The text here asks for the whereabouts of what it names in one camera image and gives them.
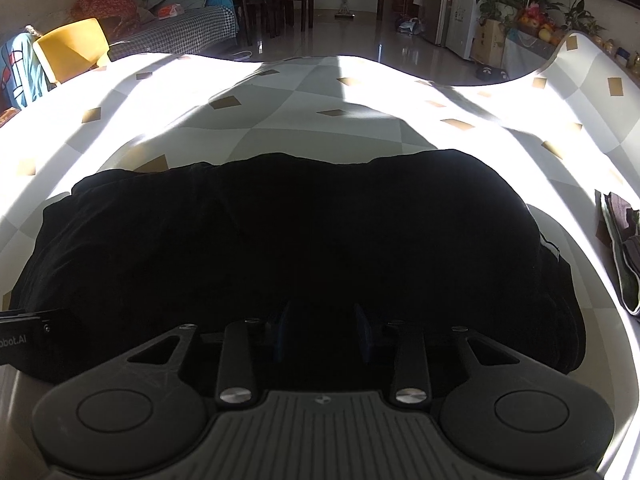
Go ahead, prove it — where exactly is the white mop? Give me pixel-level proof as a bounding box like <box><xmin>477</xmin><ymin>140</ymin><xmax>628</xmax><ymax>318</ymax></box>
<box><xmin>334</xmin><ymin>0</ymin><xmax>355</xmax><ymax>21</ymax></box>

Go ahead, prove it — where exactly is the black t-shirt red lettering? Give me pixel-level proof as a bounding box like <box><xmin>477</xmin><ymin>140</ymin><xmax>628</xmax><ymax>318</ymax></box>
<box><xmin>11</xmin><ymin>150</ymin><xmax>586</xmax><ymax>382</ymax></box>

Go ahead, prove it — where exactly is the folded dark cloth bag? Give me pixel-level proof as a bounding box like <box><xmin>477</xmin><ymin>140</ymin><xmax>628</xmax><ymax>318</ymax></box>
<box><xmin>598</xmin><ymin>193</ymin><xmax>640</xmax><ymax>318</ymax></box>

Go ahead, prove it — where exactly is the blue cartoon cloth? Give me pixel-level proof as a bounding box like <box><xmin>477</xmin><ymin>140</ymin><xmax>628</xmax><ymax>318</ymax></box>
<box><xmin>0</xmin><ymin>27</ymin><xmax>53</xmax><ymax>112</ymax></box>

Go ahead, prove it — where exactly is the white refrigerator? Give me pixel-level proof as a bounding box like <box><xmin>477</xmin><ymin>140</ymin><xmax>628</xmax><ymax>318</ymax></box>
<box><xmin>445</xmin><ymin>0</ymin><xmax>480</xmax><ymax>61</ymax></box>

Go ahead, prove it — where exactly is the checkered grey sofa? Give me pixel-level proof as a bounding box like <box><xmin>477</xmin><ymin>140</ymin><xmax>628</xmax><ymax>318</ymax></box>
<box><xmin>108</xmin><ymin>6</ymin><xmax>239</xmax><ymax>61</ymax></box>

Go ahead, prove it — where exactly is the cardboard box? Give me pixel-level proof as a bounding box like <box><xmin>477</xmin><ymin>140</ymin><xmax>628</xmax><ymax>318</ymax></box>
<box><xmin>471</xmin><ymin>20</ymin><xmax>506</xmax><ymax>68</ymax></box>

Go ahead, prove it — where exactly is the orange snack packet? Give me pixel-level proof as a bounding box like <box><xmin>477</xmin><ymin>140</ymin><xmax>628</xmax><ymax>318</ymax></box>
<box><xmin>156</xmin><ymin>3</ymin><xmax>184</xmax><ymax>20</ymax></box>

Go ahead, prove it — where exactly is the yellow chair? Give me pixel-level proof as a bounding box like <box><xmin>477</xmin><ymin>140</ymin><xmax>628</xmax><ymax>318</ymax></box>
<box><xmin>34</xmin><ymin>18</ymin><xmax>111</xmax><ymax>86</ymax></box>

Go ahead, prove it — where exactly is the red patterned blanket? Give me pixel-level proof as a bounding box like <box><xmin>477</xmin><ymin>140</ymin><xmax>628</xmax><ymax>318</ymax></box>
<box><xmin>70</xmin><ymin>0</ymin><xmax>140</xmax><ymax>24</ymax></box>

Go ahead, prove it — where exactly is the white checkered tablecloth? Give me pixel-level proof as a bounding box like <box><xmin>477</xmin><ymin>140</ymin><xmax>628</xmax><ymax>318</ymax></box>
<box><xmin>1</xmin><ymin>34</ymin><xmax>639</xmax><ymax>479</ymax></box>

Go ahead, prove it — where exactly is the fruit basket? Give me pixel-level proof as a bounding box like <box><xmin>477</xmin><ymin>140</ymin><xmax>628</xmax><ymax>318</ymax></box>
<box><xmin>516</xmin><ymin>2</ymin><xmax>558</xmax><ymax>44</ymax></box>

